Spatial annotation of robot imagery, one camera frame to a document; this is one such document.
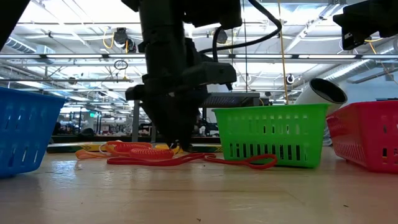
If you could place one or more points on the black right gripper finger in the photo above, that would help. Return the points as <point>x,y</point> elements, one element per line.
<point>360,21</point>

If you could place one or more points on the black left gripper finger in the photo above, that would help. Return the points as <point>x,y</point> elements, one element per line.
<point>177,124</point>

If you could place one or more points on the tan rubber band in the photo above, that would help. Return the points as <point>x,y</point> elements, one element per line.
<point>373,40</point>

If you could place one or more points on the red rubber band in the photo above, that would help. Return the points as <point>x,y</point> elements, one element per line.
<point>155,161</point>

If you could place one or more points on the green plastic basket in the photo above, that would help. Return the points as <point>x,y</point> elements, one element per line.
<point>270,124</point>

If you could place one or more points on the red plastic basket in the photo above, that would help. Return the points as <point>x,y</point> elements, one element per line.
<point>367,133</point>

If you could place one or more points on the blue plastic basket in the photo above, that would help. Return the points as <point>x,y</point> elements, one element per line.
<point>28,133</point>

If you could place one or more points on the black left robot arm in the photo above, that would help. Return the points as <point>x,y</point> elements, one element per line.
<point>161,46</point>

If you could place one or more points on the black background robot station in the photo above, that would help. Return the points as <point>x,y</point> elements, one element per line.
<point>205,124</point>

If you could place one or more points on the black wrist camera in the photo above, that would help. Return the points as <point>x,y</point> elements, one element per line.
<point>217,74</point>

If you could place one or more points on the silver ventilation duct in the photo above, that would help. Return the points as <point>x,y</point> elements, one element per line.
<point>342,70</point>

